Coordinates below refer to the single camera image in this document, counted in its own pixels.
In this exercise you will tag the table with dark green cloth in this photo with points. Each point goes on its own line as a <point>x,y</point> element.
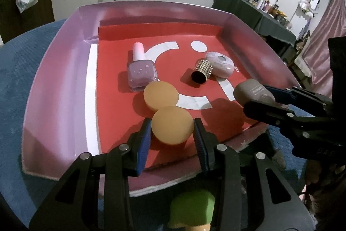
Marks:
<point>243,9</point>

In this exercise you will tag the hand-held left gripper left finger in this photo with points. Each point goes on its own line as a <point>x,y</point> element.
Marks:
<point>143,144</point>

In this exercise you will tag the taupe eyeshadow case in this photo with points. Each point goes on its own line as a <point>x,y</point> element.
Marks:
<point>248,90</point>

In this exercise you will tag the group of bottles and jars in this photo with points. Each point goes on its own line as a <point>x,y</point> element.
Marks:
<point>259,1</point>

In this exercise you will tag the green and yellow toy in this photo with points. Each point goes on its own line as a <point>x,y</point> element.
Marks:
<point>189,209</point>

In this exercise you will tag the orange round puck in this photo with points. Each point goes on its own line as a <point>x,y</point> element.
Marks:
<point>159,94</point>
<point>173,125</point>

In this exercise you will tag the pink box with red insert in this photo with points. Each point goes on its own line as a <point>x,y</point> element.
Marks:
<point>67,84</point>

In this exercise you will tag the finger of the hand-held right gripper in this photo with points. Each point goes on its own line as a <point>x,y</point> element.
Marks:
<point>270,112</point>
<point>281,94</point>

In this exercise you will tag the pink curtain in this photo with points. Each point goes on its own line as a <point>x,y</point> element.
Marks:
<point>324,44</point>

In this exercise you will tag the lilac round case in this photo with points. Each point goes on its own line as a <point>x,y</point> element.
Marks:
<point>221,66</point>

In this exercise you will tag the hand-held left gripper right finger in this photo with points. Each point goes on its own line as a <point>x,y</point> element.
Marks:
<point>201,144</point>

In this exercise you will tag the blue textured blanket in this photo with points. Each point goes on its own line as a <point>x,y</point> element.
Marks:
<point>13,71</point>

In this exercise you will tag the purple nail polish bottle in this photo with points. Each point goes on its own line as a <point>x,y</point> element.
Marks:
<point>142,74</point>

